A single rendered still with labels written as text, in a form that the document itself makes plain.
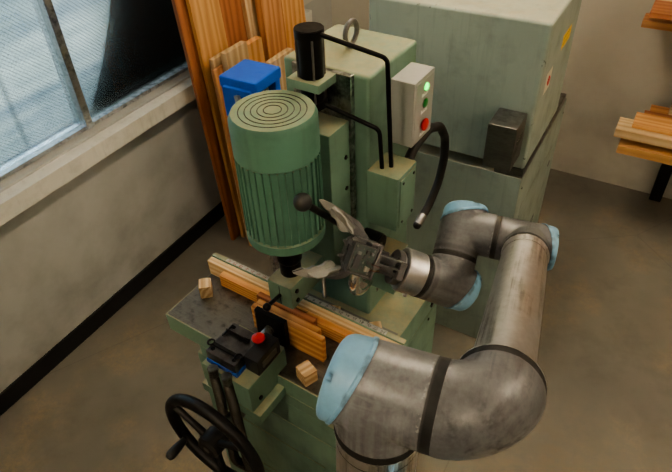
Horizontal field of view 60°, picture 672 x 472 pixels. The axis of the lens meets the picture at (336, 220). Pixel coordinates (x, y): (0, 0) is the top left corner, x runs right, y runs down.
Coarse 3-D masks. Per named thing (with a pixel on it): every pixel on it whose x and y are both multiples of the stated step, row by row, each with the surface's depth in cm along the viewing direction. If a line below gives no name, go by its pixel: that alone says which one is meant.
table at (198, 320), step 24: (216, 288) 161; (168, 312) 154; (192, 312) 154; (216, 312) 154; (240, 312) 154; (192, 336) 153; (216, 336) 148; (288, 360) 141; (312, 360) 141; (288, 384) 138; (312, 384) 136; (240, 408) 137; (264, 408) 135
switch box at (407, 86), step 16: (416, 64) 132; (400, 80) 126; (416, 80) 126; (432, 80) 131; (400, 96) 128; (416, 96) 127; (432, 96) 135; (400, 112) 130; (416, 112) 130; (400, 128) 133; (416, 128) 133; (400, 144) 136
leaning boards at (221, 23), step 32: (192, 0) 240; (224, 0) 261; (256, 0) 269; (288, 0) 296; (192, 32) 249; (224, 32) 261; (256, 32) 281; (288, 32) 303; (192, 64) 253; (224, 64) 250; (224, 128) 266; (224, 160) 285; (224, 192) 295
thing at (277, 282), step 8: (304, 256) 144; (312, 256) 144; (320, 256) 144; (304, 264) 142; (312, 264) 142; (280, 272) 140; (272, 280) 138; (280, 280) 138; (288, 280) 138; (296, 280) 138; (304, 280) 140; (312, 280) 144; (272, 288) 140; (280, 288) 138; (288, 288) 136; (296, 288) 138; (304, 288) 142; (272, 296) 142; (288, 296) 138; (296, 296) 139; (304, 296) 143; (288, 304) 140; (296, 304) 141
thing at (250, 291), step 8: (224, 272) 160; (224, 280) 159; (232, 280) 157; (240, 280) 157; (232, 288) 159; (240, 288) 157; (248, 288) 155; (256, 288) 155; (248, 296) 157; (256, 296) 154; (320, 320) 145; (328, 328) 144; (336, 328) 143; (344, 328) 143; (328, 336) 146; (336, 336) 144; (344, 336) 142
